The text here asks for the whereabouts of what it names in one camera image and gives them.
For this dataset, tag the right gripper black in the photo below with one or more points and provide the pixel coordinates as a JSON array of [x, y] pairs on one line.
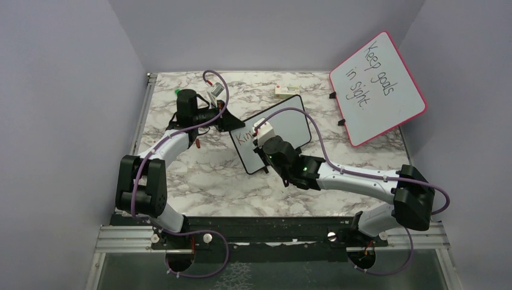
[[261, 154]]

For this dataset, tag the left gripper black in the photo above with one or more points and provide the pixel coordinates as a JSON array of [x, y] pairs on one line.
[[227, 122]]

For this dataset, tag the black framed small whiteboard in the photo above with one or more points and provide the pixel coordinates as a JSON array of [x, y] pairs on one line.
[[292, 126]]

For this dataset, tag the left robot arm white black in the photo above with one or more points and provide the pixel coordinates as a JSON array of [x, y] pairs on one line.
[[142, 182]]

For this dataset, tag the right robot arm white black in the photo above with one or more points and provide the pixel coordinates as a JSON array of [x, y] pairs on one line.
[[407, 200]]

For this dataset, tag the pink framed whiteboard with text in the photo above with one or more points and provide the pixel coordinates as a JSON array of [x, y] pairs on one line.
[[375, 90]]

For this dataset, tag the green white eraser box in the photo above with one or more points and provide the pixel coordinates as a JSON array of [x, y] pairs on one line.
[[283, 92]]

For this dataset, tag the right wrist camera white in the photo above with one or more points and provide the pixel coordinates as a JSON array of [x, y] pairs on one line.
[[261, 132]]

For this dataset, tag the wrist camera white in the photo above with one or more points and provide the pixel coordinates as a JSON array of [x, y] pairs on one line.
[[261, 132], [213, 92]]

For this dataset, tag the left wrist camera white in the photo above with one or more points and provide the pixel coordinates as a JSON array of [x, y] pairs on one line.
[[213, 92]]

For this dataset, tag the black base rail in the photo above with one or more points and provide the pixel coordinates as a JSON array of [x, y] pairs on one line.
[[252, 240]]

